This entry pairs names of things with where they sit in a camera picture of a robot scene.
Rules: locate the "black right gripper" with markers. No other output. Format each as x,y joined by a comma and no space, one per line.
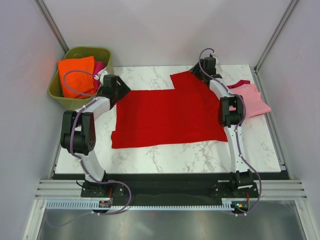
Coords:
194,70

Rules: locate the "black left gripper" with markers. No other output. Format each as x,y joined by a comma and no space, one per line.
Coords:
124,89

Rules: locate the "red t-shirt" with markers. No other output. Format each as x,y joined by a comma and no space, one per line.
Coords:
188,113

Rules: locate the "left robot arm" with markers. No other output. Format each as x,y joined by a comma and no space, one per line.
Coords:
78,132

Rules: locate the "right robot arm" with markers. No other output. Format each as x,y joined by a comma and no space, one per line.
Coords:
231,115

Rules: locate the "magenta t-shirt in bin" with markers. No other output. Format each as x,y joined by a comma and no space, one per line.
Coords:
98,66

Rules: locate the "orange t-shirt in bin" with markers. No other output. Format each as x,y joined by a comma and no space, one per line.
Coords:
76,75

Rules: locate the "olive green plastic bin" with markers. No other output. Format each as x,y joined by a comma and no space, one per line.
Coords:
55,90

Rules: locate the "folded pink t-shirt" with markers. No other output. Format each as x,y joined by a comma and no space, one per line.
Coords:
254,103

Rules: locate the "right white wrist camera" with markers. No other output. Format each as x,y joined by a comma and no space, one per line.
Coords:
213,55

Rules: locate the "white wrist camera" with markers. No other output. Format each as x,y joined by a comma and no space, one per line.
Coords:
213,55
99,76

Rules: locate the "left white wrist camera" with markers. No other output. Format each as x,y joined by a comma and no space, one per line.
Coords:
99,76

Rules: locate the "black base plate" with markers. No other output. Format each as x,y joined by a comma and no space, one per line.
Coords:
167,189

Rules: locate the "right aluminium frame post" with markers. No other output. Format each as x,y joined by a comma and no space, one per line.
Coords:
276,33

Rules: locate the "aluminium frame post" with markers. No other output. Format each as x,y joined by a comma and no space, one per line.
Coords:
276,33
52,24

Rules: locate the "left aluminium frame post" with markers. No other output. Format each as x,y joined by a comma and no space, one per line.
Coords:
52,24

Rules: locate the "aluminium rail right of table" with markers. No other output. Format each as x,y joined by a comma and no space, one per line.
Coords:
274,134

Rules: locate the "aluminium rail front crossbar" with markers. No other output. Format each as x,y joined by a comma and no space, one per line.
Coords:
271,190

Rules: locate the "grey slotted cable duct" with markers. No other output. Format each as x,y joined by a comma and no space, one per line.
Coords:
99,205

